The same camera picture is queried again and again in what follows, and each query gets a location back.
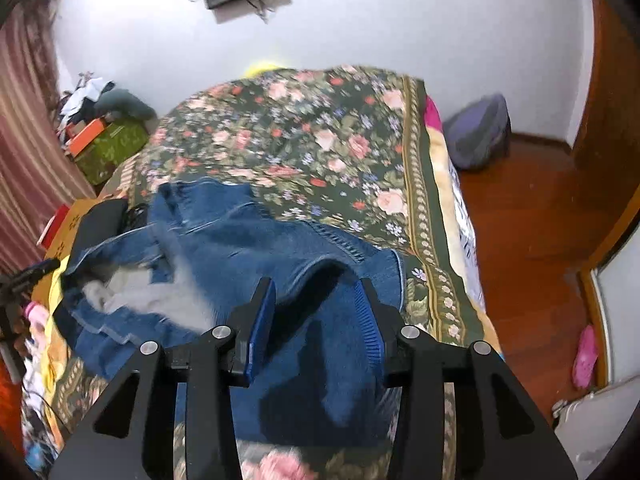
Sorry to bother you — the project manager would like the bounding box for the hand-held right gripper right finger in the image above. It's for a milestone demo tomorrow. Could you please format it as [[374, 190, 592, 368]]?
[[352, 277, 581, 480]]

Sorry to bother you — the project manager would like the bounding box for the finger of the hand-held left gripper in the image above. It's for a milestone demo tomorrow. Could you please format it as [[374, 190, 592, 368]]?
[[0, 258, 62, 306]]

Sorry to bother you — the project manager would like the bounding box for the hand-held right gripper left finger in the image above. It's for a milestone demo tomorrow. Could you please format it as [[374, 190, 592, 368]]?
[[47, 276, 278, 480]]

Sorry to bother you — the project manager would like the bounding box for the blue denim jacket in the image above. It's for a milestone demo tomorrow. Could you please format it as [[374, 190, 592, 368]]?
[[52, 178, 406, 451]]

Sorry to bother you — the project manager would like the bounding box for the pile of mixed clothes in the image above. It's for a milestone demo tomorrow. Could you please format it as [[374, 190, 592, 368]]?
[[57, 72, 118, 131]]

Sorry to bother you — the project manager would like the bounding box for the yellow cloth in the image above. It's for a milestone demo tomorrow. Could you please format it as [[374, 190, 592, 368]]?
[[42, 260, 73, 321]]

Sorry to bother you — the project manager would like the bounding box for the pink toy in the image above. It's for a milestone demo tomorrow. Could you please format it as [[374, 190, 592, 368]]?
[[22, 301, 51, 341]]

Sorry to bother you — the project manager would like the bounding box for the red box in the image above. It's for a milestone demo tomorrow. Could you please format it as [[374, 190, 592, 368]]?
[[37, 203, 71, 248]]

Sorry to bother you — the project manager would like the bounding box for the black bag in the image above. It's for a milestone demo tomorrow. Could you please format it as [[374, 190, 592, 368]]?
[[67, 199, 151, 261]]

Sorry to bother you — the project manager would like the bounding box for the red striped curtain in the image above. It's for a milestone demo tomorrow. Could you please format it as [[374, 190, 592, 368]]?
[[0, 0, 96, 276]]

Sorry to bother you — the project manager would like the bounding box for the orange box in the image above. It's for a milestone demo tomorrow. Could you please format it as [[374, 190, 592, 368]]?
[[65, 117, 108, 157]]

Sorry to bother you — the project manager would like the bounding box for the green patterned box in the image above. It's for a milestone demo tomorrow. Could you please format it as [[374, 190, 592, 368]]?
[[74, 119, 151, 185]]

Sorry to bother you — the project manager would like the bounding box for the colourful bed sheet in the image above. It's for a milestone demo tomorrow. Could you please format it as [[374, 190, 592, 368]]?
[[424, 95, 488, 321]]

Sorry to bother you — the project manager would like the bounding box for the grey pillow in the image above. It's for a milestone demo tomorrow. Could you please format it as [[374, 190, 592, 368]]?
[[94, 88, 157, 122]]

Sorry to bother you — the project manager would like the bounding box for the pink slipper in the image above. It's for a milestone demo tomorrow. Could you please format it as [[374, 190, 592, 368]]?
[[571, 324, 599, 391]]

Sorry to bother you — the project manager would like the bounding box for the grey purple backpack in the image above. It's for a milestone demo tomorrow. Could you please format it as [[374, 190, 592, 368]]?
[[442, 92, 512, 171]]

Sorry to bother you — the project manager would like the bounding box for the white fabric bundle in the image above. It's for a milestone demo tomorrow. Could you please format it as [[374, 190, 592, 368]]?
[[552, 375, 640, 480]]

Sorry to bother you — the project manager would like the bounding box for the yellow object behind bed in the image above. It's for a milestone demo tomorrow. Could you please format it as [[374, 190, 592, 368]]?
[[243, 58, 286, 78]]

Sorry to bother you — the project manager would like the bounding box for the brown wooden door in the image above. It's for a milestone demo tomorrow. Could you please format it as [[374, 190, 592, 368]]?
[[570, 0, 640, 271]]

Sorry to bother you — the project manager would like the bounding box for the black monitor cable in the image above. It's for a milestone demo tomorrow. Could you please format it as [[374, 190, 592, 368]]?
[[245, 0, 273, 23]]

